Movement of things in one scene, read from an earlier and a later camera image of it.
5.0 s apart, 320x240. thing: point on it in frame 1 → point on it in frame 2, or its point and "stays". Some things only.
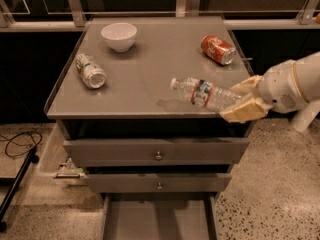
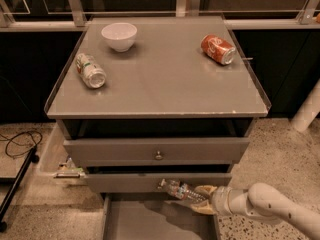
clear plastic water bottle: (203, 93) → (180, 190)
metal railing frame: (186, 6) stays
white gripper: (279, 86) → (220, 200)
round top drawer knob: (158, 157) stays
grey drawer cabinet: (158, 162) stays
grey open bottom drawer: (160, 216) stays
